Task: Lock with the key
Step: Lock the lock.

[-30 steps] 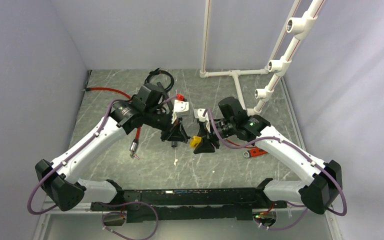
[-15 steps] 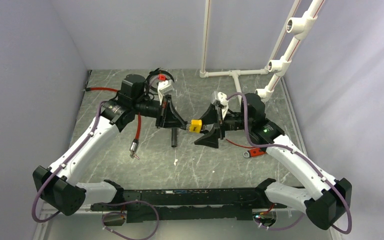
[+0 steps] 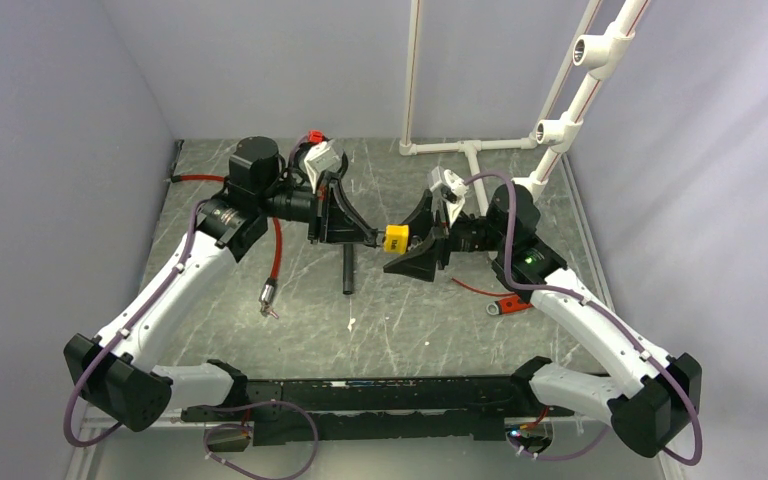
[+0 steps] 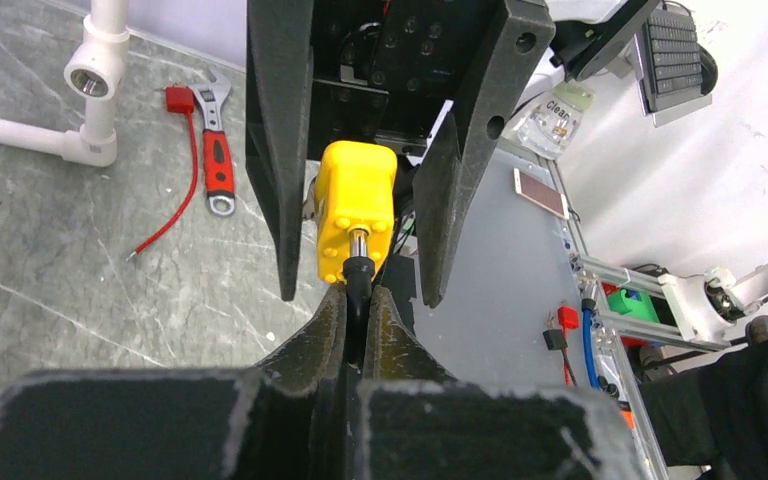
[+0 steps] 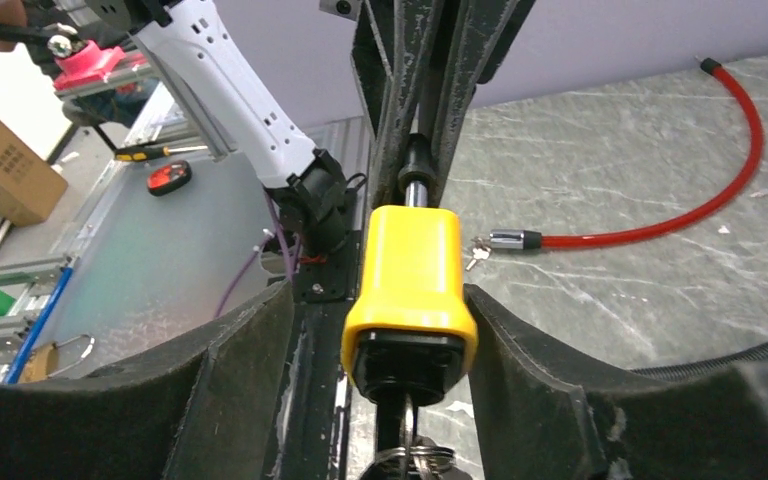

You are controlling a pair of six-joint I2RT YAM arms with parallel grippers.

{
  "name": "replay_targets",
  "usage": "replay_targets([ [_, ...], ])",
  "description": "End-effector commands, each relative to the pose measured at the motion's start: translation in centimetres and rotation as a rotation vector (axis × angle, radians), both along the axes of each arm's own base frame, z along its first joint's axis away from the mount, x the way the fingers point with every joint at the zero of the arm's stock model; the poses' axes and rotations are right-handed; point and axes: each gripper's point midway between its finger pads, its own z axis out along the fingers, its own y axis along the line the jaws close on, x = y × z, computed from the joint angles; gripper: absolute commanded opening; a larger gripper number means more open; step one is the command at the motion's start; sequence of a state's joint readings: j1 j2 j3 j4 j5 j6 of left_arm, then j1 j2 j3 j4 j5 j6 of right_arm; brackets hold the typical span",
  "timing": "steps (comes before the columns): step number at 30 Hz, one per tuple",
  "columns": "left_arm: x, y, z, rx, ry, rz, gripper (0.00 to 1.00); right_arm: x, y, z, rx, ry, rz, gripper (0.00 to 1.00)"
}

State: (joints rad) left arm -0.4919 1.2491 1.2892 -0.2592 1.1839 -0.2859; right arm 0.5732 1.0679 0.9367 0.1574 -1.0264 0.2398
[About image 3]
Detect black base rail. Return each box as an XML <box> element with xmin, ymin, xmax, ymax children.
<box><xmin>182</xmin><ymin>375</ymin><xmax>571</xmax><ymax>446</ymax></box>

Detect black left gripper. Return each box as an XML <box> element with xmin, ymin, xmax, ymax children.
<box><xmin>258</xmin><ymin>170</ymin><xmax>376</xmax><ymax>245</ymax></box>

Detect red cable bike lock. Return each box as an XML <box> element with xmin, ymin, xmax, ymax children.
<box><xmin>199</xmin><ymin>196</ymin><xmax>283</xmax><ymax>306</ymax></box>

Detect black corrugated hose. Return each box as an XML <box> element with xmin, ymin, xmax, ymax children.
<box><xmin>341</xmin><ymin>243</ymin><xmax>356</xmax><ymax>296</ymax></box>

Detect red handled wrench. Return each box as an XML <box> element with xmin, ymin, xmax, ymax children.
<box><xmin>485</xmin><ymin>295</ymin><xmax>532</xmax><ymax>316</ymax></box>

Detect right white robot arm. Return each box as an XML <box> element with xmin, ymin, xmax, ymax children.
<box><xmin>383</xmin><ymin>184</ymin><xmax>702</xmax><ymax>465</ymax></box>

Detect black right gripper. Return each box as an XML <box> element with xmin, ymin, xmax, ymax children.
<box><xmin>382</xmin><ymin>190</ymin><xmax>509</xmax><ymax>282</ymax></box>

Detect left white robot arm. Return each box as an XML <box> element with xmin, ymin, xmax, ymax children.
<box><xmin>64</xmin><ymin>136</ymin><xmax>378</xmax><ymax>432</ymax></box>

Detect yellow padlock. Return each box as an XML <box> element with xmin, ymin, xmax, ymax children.
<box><xmin>380</xmin><ymin>224</ymin><xmax>411</xmax><ymax>255</ymax></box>

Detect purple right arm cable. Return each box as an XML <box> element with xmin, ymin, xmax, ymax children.
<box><xmin>463</xmin><ymin>170</ymin><xmax>705</xmax><ymax>466</ymax></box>

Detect white pvc pipe frame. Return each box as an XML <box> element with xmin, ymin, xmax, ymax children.
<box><xmin>398</xmin><ymin>1</ymin><xmax>649</xmax><ymax>195</ymax></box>

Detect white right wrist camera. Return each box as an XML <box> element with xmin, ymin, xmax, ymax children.
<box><xmin>427</xmin><ymin>166</ymin><xmax>469</xmax><ymax>227</ymax></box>

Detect small silver keys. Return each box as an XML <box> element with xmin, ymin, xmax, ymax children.
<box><xmin>259</xmin><ymin>301</ymin><xmax>280</xmax><ymax>319</ymax></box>

